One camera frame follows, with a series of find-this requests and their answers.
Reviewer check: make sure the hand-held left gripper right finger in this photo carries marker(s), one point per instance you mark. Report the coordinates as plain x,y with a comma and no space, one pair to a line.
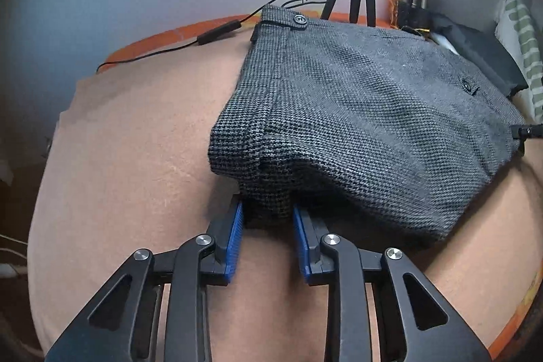
301,243

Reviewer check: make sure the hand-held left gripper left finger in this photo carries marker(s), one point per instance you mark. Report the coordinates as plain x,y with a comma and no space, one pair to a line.
234,240

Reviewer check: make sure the orange mattress cover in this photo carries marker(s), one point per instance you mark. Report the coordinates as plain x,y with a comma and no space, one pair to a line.
178,34

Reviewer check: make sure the grey houndstooth pants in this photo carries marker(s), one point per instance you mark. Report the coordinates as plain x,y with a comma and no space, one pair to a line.
365,116

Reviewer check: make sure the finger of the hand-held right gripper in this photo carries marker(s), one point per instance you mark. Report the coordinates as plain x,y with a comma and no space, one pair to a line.
528,131

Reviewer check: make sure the black bag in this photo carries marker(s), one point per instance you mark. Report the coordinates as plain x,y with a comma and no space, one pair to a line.
479,48

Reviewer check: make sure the green striped white cloth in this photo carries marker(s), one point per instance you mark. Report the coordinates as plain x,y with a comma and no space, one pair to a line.
524,44

